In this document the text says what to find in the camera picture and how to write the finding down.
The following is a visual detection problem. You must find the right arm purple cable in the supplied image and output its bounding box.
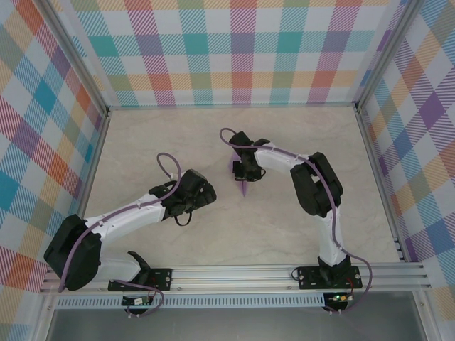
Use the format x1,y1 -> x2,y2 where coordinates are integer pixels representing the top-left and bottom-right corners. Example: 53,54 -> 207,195
219,127 -> 374,315

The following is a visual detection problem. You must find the aluminium frame post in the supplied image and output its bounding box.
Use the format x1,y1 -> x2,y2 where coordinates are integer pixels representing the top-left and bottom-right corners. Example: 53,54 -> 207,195
39,0 -> 110,117
354,0 -> 426,111

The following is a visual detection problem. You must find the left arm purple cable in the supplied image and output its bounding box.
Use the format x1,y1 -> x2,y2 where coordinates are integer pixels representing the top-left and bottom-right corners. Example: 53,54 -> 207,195
58,152 -> 184,319

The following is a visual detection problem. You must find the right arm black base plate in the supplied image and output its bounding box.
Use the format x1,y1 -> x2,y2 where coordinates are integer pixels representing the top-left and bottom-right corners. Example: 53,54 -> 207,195
295,265 -> 362,291

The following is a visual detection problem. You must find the small black circuit board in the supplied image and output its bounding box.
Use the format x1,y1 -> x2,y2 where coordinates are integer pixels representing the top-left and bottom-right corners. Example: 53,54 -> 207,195
122,295 -> 154,307

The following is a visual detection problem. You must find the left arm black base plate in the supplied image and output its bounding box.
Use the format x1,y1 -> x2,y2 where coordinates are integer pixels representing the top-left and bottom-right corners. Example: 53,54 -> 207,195
107,268 -> 174,292

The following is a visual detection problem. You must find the aluminium table end bar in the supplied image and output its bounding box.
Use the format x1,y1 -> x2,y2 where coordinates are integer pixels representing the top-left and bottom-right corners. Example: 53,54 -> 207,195
106,102 -> 358,112

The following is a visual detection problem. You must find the left gripper thin black wire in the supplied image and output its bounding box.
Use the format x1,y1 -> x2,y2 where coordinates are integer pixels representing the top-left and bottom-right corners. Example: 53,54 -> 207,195
173,210 -> 193,228

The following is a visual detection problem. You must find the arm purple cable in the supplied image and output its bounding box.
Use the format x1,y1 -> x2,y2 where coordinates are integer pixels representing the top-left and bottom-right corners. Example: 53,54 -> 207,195
58,152 -> 184,319
219,127 -> 374,315

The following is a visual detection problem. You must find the slotted grey cable duct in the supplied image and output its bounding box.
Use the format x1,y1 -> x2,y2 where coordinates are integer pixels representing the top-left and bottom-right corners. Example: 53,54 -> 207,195
53,293 -> 327,310

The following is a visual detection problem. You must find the aluminium table side bar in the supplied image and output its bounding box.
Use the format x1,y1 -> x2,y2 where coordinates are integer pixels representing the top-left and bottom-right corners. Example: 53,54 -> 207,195
355,104 -> 410,264
62,108 -> 112,267

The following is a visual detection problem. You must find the light purple paper sheet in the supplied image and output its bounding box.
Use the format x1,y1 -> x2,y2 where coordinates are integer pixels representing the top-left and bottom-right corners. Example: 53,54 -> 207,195
226,153 -> 250,198

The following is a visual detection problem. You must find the long aluminium mounting rail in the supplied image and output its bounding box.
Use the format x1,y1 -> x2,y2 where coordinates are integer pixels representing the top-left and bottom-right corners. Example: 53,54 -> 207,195
39,261 -> 433,294

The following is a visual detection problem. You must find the short aluminium corner post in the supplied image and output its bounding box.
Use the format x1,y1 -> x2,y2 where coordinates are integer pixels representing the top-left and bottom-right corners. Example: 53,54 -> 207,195
30,293 -> 60,341
412,291 -> 439,341

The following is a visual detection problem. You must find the grey metal panel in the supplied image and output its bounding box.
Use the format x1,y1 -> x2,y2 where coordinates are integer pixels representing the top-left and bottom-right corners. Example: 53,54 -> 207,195
45,307 -> 427,341

